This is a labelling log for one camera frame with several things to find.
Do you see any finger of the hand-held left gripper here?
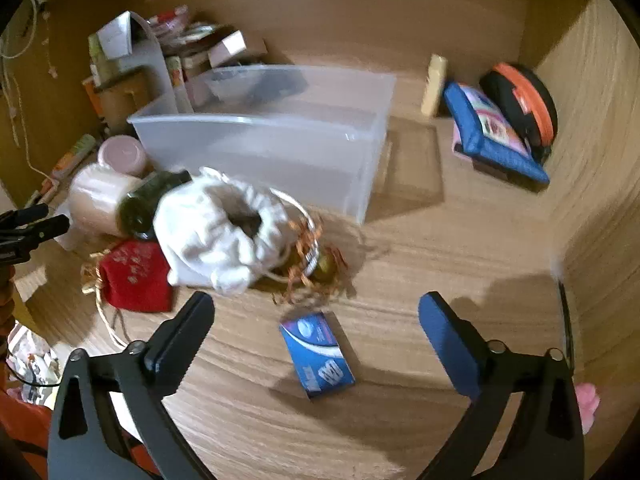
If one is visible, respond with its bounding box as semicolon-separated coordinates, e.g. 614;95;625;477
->
0;203;51;227
0;214;71;265

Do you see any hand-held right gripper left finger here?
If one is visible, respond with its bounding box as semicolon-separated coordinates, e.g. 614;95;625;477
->
47;291;216;480

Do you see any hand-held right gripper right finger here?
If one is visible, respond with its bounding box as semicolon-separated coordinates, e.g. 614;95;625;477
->
418;291;586;480

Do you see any dark green glass bottle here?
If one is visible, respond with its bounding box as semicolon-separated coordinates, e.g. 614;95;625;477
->
119;170;193;241

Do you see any clear plastic bag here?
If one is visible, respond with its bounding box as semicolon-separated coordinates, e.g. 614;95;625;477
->
152;167;293;296

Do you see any blue small box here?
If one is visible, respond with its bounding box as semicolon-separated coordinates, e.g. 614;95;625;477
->
279;311;357;401

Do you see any clear plastic storage bin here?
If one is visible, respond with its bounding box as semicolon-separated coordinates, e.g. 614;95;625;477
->
127;64;398;226

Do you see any wooden desktop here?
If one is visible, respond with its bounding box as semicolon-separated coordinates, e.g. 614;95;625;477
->
0;60;601;480

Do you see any green orange pack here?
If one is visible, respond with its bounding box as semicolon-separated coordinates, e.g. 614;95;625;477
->
50;135;98;181

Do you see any red fabric pouch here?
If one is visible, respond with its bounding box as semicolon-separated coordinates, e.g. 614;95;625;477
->
95;240;176;313

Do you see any orange box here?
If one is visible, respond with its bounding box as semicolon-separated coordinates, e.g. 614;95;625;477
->
82;77;102;121

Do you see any pink plush toy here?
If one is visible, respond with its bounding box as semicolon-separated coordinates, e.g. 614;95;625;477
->
575;382;601;436

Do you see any orange clothing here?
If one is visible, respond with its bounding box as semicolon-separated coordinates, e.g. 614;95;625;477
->
0;387;151;480

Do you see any fruit print box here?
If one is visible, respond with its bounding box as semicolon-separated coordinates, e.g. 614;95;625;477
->
165;55;194;113

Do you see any white paper sheet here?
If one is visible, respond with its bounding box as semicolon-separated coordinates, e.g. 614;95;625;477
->
96;15;134;58

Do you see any folded white paper leaflet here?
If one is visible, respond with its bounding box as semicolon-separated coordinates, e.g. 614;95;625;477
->
90;10;181;116

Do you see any blue pencil case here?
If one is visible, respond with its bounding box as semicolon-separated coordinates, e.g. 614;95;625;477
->
442;81;551;184

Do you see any cream lotion bottle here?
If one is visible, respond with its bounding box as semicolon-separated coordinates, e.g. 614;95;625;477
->
420;54;448;118

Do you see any black orange round case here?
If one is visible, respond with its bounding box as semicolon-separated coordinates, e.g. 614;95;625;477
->
479;62;558;161

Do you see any white small box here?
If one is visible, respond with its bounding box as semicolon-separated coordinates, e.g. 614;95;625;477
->
209;31;248;68

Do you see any white cord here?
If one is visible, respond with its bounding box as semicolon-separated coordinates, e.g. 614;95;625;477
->
0;0;56;181

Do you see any black cable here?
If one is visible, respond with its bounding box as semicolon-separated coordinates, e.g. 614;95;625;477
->
557;280;576;376

